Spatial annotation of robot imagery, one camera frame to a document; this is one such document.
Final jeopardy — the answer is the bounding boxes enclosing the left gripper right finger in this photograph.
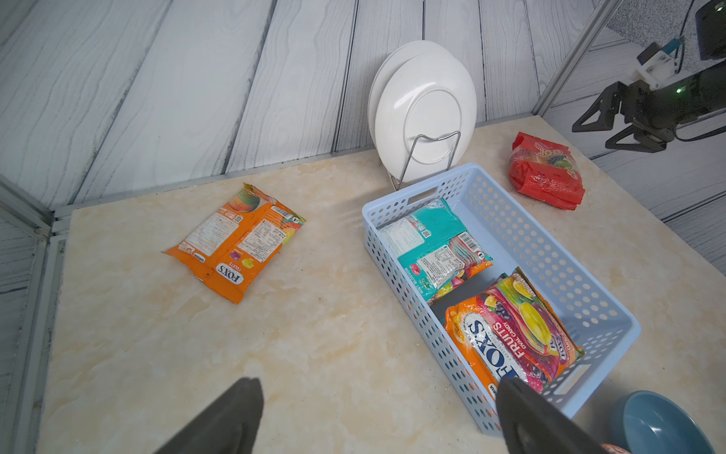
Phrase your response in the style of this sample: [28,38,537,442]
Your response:
[495,378,606,453]

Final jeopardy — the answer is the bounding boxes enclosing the light blue plastic basket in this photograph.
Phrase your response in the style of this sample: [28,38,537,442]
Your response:
[362,164,641,437]

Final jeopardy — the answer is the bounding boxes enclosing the orange patterned bowl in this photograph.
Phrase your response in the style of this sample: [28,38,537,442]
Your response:
[601,444,631,454]

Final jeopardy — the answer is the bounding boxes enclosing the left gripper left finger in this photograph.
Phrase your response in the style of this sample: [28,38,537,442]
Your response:
[156,378,264,453]

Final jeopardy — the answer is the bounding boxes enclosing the metal wire plate rack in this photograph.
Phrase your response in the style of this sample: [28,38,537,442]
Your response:
[389,131,461,191]

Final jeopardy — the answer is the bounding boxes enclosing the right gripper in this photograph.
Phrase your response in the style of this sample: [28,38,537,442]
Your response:
[572,61,725,153]

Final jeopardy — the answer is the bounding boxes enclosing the teal candy bag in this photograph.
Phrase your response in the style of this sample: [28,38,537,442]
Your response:
[379,198,493,303]

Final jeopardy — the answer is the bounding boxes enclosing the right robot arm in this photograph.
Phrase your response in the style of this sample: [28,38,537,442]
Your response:
[572,1,725,153]

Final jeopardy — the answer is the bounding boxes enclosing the orange Fox's candy bag back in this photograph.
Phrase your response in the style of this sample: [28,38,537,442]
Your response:
[164,183,306,304]

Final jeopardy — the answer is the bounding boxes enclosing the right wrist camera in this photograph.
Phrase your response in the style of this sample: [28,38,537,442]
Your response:
[633,38,684,91]

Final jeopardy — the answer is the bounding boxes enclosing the white plates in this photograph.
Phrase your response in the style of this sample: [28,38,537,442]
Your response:
[368,40,478,183]

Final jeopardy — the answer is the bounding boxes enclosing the blue bowl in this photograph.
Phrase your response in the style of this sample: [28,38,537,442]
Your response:
[610,391,715,453]

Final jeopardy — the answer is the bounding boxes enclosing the red candy bag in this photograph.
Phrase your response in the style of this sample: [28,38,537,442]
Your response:
[509,132,585,211]

